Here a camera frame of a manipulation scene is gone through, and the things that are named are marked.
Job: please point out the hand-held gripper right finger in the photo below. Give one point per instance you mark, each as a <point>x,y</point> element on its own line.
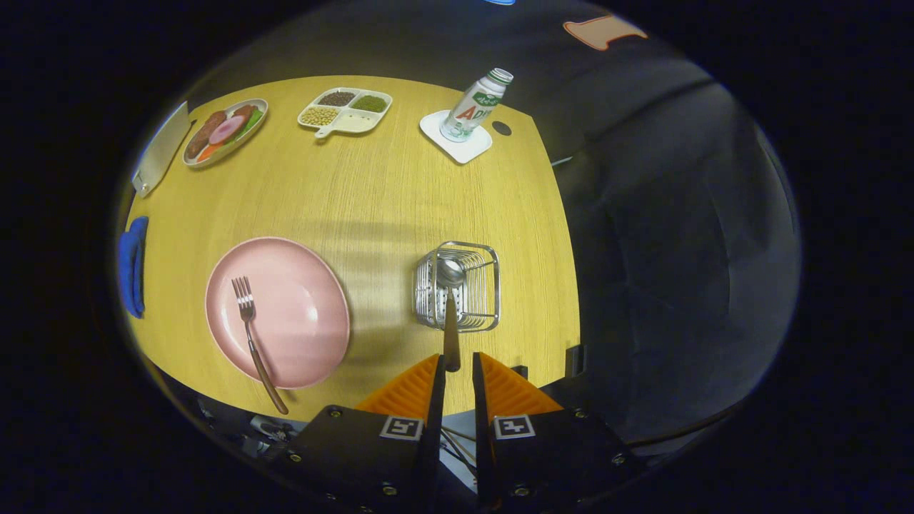
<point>484,442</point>

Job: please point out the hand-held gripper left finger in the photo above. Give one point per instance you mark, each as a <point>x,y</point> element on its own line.
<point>435,428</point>

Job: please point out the pink round plate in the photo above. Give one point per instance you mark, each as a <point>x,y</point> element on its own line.
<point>300,314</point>

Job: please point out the white square coaster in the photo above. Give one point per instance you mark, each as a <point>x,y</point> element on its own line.
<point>464,150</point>

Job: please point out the white drink bottle green label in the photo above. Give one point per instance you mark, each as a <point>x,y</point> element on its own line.
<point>475,106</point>

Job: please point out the white divided bean tray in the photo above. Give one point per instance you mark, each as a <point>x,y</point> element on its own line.
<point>346,114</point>

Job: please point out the blue folded cloth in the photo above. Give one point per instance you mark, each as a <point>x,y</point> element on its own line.
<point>132,268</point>

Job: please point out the white round food plate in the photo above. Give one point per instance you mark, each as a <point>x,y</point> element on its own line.
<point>246,135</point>

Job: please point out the green toy vegetable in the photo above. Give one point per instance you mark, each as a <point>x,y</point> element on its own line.
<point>253,123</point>

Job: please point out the orange toy carrot slice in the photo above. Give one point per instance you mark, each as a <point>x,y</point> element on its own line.
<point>208,152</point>

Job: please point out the long brown toy meat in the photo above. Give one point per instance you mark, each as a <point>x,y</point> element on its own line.
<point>203,135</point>

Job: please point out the white toaster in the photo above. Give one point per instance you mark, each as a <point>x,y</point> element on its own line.
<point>161,150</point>

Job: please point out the black table bracket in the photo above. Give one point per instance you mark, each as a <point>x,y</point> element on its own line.
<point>575,360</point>
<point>519,372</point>

